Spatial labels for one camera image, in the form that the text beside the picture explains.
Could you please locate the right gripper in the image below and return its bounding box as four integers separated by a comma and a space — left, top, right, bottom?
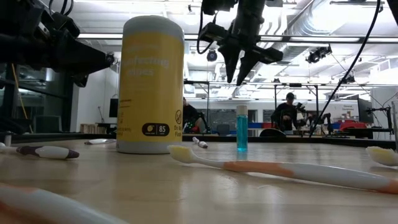
217, 21, 284, 87

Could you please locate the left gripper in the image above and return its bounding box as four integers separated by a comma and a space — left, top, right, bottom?
35, 32, 116, 89

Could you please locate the small blue liquid bottle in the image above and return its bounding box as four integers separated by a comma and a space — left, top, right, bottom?
236, 105, 249, 152

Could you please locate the orange and white toothbrush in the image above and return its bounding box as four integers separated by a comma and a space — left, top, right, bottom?
167, 144, 398, 195
364, 146, 398, 167
0, 182, 130, 224

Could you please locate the monitor on black arm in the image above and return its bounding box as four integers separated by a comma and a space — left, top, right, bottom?
356, 97, 374, 125

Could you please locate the yellow disinfecting wipes canister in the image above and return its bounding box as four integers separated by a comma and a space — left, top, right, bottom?
116, 14, 186, 155

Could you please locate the wooden crate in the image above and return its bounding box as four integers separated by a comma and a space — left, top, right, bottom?
80, 123, 108, 135

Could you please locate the person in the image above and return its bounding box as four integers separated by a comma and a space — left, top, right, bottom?
270, 91, 301, 135
182, 96, 208, 134

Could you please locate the long horizontal rig crossbar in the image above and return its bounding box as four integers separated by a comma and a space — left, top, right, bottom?
76, 32, 398, 44

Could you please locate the large black spotlight cluster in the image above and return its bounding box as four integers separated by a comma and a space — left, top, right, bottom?
305, 45, 333, 65

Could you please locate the grey rectangular panel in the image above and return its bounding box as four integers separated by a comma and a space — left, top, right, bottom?
32, 114, 63, 134

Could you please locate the small black spotlight cluster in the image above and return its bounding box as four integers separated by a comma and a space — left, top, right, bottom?
338, 74, 357, 85

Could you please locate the red background object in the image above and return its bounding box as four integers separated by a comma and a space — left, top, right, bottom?
338, 120, 368, 132

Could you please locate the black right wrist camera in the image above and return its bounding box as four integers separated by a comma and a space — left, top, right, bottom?
198, 22, 231, 44

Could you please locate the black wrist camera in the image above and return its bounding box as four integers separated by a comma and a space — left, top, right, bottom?
198, 22, 231, 44
49, 11, 81, 39

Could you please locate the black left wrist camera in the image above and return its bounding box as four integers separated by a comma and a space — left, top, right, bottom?
49, 11, 81, 39

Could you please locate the small black wall screen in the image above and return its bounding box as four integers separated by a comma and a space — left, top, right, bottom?
108, 98, 119, 119

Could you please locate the silver ventilation duct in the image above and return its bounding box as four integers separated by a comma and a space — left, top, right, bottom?
275, 0, 343, 66

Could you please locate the thin yellow cord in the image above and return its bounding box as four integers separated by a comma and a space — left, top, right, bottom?
11, 63, 29, 121

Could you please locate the black background workstation frame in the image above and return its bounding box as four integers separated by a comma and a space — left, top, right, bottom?
183, 80, 320, 135

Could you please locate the black aluminium table frame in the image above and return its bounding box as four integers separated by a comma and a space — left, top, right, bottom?
0, 131, 398, 150

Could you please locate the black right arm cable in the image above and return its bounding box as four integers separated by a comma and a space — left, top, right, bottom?
309, 0, 382, 138

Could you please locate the small grey post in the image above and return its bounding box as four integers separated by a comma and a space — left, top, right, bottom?
2, 130, 14, 147

